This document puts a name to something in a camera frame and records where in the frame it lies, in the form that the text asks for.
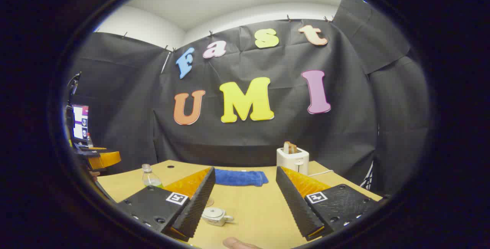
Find black tripod legs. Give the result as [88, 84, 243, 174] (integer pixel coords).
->
[359, 160, 375, 191]

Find white teacup lid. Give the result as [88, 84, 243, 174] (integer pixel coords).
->
[203, 207, 225, 219]

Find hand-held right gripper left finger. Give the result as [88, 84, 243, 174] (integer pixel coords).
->
[115, 167, 216, 242]

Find clear green-label water bottle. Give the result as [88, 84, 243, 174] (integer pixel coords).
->
[142, 164, 164, 189]

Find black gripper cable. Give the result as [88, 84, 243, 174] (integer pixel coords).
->
[67, 72, 82, 106]

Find blue towel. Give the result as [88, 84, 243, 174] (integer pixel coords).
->
[214, 169, 269, 187]

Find computer monitor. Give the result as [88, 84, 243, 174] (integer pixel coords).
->
[71, 104, 90, 141]

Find white toaster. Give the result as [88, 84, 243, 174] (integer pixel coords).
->
[276, 147, 310, 176]

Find black backdrop cloth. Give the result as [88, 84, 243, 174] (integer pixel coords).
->
[66, 0, 432, 197]

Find white floral teacup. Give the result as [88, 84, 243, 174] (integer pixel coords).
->
[202, 207, 235, 227]

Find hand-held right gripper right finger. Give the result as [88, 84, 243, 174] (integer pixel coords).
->
[276, 166, 383, 241]

